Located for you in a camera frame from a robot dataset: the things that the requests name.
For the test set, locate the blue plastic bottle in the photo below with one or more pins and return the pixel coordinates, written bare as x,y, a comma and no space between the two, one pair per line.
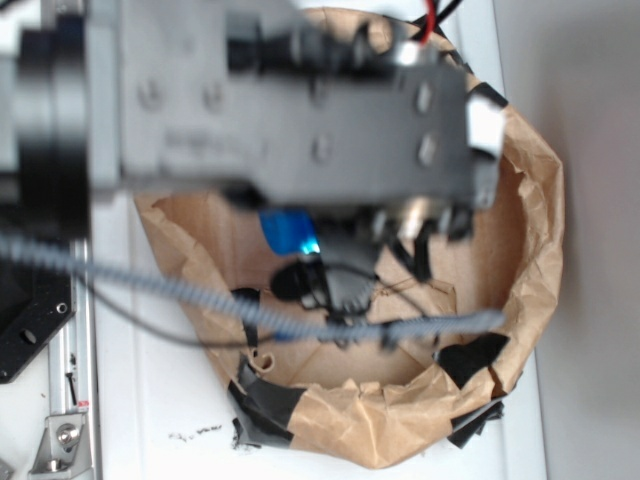
289,232

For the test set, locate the metal corner bracket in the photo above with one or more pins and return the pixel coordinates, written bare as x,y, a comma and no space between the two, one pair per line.
64,450

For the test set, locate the robot arm wrist link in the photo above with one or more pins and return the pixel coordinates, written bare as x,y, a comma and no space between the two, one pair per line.
59,110

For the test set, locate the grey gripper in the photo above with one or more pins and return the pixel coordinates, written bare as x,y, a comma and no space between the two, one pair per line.
255,100

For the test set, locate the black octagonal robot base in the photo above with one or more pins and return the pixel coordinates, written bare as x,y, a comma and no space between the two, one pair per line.
35,305

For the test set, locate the brown paper bag basket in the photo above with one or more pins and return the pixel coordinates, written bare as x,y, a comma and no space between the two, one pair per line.
369,350

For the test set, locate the aluminium extrusion rail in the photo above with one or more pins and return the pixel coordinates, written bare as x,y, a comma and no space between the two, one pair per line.
73,379

